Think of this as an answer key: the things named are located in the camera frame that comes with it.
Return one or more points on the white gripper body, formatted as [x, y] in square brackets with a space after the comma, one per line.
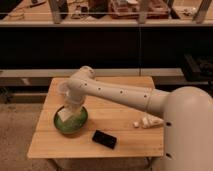
[74, 101]

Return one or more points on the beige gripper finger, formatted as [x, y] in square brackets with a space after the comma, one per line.
[74, 113]

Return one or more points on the white sponge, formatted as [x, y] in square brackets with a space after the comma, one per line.
[64, 114]

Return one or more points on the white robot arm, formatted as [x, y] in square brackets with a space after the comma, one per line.
[187, 113]

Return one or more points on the green ceramic bowl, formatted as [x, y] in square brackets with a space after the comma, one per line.
[73, 124]

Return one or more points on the clear plastic cup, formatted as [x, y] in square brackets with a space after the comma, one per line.
[63, 89]

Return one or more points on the wooden folding table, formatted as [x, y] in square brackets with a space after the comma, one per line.
[108, 132]

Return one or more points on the black smartphone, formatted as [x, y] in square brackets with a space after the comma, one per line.
[104, 139]

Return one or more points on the wooden workbench shelf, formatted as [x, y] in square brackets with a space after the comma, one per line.
[106, 13]

